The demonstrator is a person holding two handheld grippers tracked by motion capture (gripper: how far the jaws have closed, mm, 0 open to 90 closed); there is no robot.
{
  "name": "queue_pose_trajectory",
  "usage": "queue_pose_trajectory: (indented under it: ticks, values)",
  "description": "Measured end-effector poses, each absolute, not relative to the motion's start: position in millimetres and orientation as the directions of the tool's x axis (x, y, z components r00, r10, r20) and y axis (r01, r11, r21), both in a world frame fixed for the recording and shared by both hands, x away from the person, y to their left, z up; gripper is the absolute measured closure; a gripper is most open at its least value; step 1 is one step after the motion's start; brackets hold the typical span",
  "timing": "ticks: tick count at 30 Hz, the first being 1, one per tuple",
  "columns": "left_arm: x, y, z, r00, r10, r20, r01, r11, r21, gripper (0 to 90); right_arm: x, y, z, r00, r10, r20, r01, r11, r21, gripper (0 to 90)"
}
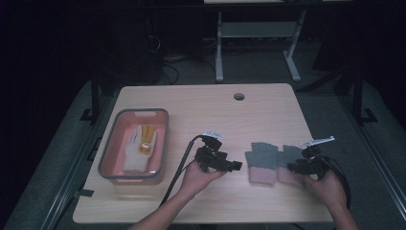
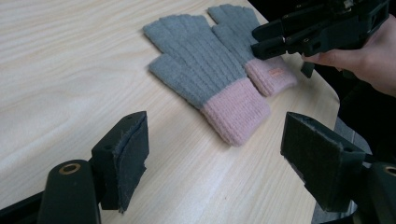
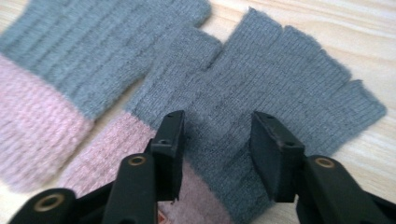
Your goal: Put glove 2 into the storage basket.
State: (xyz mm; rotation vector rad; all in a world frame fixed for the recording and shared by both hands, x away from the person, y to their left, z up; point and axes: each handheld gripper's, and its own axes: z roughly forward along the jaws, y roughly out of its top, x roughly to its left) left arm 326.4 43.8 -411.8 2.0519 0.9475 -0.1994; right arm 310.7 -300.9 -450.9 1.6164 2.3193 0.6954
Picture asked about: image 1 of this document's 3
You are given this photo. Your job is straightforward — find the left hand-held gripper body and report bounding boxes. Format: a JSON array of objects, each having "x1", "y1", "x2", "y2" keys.
[{"x1": 194, "y1": 129, "x2": 229, "y2": 173}]

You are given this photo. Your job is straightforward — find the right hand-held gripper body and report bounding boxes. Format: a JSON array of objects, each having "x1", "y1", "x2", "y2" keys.
[{"x1": 300, "y1": 136, "x2": 335, "y2": 180}]

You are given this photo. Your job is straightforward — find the grey and pink fingerless glove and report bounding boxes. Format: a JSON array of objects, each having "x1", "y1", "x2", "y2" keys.
[
  {"x1": 244, "y1": 142, "x2": 280, "y2": 187},
  {"x1": 277, "y1": 144, "x2": 308, "y2": 189}
]

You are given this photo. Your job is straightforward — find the beige glove with bear face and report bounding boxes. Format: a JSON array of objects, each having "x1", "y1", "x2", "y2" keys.
[{"x1": 132, "y1": 124, "x2": 158, "y2": 173}]

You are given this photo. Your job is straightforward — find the pink basket with grey rim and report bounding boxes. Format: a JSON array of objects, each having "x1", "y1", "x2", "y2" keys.
[{"x1": 98, "y1": 107, "x2": 170, "y2": 186}]

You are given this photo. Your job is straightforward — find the person's left hand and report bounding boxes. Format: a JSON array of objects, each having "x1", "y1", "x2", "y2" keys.
[{"x1": 180, "y1": 159, "x2": 226, "y2": 200}]

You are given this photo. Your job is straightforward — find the person's right hand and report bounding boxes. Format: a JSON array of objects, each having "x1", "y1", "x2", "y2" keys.
[{"x1": 303, "y1": 171, "x2": 349, "y2": 212}]

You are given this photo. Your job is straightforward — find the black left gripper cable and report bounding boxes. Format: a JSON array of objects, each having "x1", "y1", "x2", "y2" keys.
[{"x1": 158, "y1": 134, "x2": 206, "y2": 207}]

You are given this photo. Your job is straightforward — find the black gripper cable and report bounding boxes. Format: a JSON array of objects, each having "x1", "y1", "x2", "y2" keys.
[
  {"x1": 320, "y1": 155, "x2": 352, "y2": 211},
  {"x1": 158, "y1": 134, "x2": 206, "y2": 207}
]

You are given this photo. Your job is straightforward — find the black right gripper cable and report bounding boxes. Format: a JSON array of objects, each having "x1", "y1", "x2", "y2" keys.
[{"x1": 320, "y1": 155, "x2": 352, "y2": 211}]

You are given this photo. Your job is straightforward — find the black metal post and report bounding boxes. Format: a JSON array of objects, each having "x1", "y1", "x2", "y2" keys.
[
  {"x1": 351, "y1": 66, "x2": 364, "y2": 126},
  {"x1": 90, "y1": 68, "x2": 101, "y2": 124}
]

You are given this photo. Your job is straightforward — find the black floor cables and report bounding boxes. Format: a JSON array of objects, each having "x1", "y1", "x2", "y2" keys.
[{"x1": 145, "y1": 30, "x2": 218, "y2": 85}]

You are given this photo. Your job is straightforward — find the grey table clamp strap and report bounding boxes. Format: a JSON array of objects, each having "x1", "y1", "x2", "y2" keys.
[{"x1": 73, "y1": 189, "x2": 96, "y2": 198}]

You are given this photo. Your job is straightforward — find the white metal desk frame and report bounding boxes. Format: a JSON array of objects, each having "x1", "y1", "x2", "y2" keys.
[{"x1": 214, "y1": 9, "x2": 308, "y2": 84}]

